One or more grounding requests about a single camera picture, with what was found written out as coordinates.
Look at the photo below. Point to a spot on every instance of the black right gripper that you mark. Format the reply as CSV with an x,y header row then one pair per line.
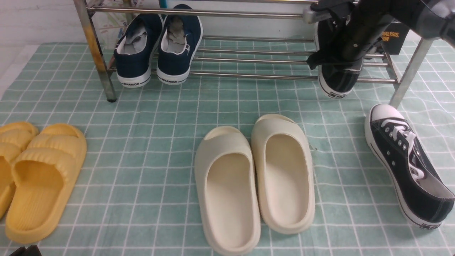
x,y
358,26

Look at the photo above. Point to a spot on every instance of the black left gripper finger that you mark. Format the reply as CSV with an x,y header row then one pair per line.
x,y
32,250

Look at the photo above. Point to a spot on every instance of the black canvas sneaker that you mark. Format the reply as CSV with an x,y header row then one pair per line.
x,y
336,82
423,197

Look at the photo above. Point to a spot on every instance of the black book behind rack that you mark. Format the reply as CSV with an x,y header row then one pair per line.
x,y
393,38

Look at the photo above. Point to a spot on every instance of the metal shoe rack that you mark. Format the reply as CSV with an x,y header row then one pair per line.
x,y
87,9

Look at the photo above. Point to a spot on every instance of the right yellow foam slipper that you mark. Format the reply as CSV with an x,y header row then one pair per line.
x,y
45,173

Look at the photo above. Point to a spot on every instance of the yellow foam slipper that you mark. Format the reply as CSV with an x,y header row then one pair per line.
x,y
14,139
45,173

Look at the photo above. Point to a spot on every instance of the left yellow foam slipper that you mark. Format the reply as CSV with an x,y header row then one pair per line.
x,y
14,139

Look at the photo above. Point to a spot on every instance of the green checked floor cloth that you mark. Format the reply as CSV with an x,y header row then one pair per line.
x,y
136,194

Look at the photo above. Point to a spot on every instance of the right cream foam slipper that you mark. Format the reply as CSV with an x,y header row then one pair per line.
x,y
285,174

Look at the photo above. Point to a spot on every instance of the cream foam slipper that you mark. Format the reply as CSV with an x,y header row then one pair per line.
x,y
225,179
285,174

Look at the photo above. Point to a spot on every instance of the right navy canvas sneaker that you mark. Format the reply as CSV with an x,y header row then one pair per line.
x,y
179,43

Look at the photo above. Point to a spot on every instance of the navy canvas sneaker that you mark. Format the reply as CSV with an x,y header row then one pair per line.
x,y
135,48
179,43

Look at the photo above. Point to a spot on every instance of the left cream foam slipper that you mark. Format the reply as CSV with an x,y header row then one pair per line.
x,y
225,179

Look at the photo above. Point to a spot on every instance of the left navy canvas sneaker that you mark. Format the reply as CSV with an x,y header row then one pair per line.
x,y
135,48

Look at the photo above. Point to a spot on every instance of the colourful map poster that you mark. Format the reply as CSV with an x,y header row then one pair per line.
x,y
109,28

